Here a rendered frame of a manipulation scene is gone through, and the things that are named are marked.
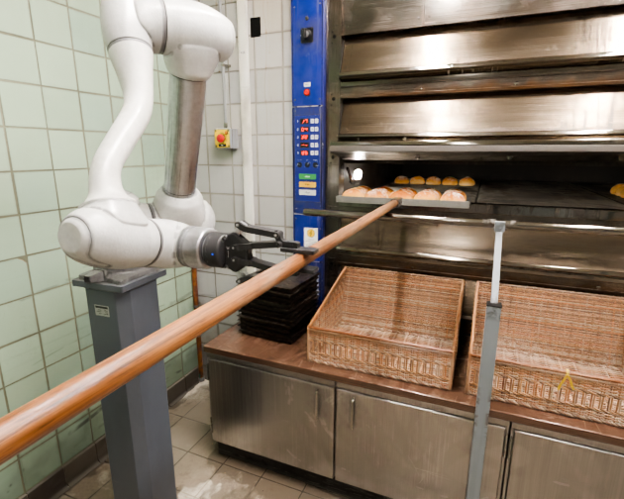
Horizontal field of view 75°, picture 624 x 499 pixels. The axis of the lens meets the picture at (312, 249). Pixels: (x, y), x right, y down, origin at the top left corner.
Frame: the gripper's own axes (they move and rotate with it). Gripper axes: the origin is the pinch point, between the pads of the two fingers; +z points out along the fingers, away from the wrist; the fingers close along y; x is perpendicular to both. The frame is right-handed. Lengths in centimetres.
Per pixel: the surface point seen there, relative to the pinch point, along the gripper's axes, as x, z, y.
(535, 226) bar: -77, 49, 3
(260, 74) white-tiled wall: -117, -72, -56
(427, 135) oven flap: -111, 9, -27
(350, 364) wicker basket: -66, -8, 59
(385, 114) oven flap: -117, -10, -36
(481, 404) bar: -55, 39, 57
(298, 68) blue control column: -113, -50, -57
